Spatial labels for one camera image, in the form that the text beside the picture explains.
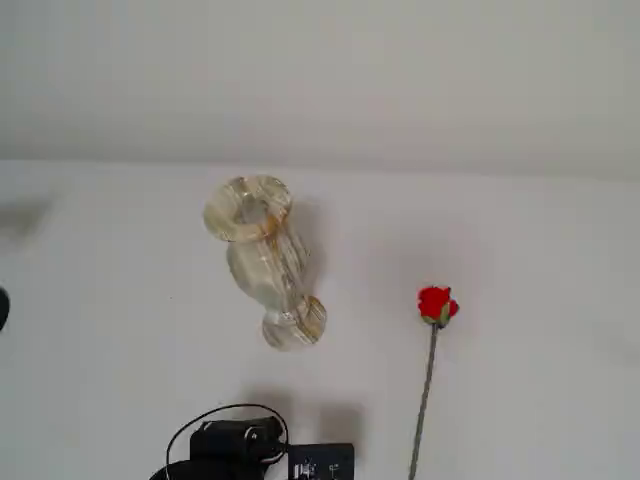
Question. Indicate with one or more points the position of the striped onyx stone vase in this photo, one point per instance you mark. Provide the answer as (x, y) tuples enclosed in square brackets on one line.
[(260, 270)]

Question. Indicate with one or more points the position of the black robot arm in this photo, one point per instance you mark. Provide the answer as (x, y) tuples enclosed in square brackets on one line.
[(210, 472)]

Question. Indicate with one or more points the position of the black round webcam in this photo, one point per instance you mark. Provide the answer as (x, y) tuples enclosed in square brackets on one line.
[(3, 310)]

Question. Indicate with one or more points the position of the black wrist camera board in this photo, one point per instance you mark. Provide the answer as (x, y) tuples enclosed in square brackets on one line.
[(325, 460)]

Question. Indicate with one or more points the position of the red rose with grey stem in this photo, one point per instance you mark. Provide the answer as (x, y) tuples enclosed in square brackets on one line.
[(434, 302)]

